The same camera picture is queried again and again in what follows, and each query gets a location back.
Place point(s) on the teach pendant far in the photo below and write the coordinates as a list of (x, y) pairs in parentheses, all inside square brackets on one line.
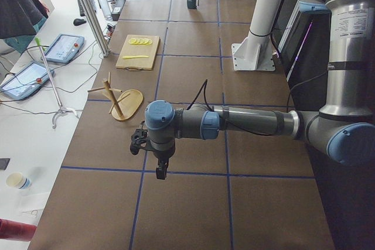
[(64, 48)]

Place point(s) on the dark blue mug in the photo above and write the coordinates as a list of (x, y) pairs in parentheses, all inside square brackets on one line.
[(192, 4)]

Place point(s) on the metal stand with green clip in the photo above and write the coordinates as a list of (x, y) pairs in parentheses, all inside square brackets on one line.
[(62, 110)]

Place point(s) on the white mounting pillar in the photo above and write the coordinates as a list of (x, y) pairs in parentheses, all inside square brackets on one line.
[(254, 53)]

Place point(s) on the wooden cup rack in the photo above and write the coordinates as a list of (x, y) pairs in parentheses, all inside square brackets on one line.
[(124, 103)]

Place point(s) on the bamboo cutting board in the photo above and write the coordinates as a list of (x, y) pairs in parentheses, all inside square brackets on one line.
[(133, 49)]

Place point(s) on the black phone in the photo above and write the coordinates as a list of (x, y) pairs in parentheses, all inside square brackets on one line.
[(4, 162)]

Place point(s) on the lemon slice four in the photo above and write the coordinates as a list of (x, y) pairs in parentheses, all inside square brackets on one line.
[(137, 41)]

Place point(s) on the black computer mouse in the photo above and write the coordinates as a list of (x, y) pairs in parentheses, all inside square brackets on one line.
[(78, 21)]

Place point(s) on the red bottle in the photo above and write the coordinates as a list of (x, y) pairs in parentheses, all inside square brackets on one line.
[(17, 231)]

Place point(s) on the lemon slice three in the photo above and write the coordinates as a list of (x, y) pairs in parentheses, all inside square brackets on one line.
[(141, 41)]

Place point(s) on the clear water bottle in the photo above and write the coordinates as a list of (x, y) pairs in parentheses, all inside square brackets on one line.
[(104, 6)]

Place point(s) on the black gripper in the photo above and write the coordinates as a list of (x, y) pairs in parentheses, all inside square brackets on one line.
[(163, 154)]

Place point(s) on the teach pendant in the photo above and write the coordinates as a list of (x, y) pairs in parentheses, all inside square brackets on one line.
[(26, 82), (64, 48)]

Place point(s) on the paper cup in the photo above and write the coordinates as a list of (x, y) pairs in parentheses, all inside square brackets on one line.
[(18, 180)]

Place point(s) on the teach pendant near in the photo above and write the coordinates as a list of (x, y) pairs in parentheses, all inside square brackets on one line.
[(26, 82)]

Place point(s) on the aluminium frame post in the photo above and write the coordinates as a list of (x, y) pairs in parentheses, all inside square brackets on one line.
[(95, 27)]

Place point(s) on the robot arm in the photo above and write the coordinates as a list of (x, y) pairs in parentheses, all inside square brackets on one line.
[(341, 129)]

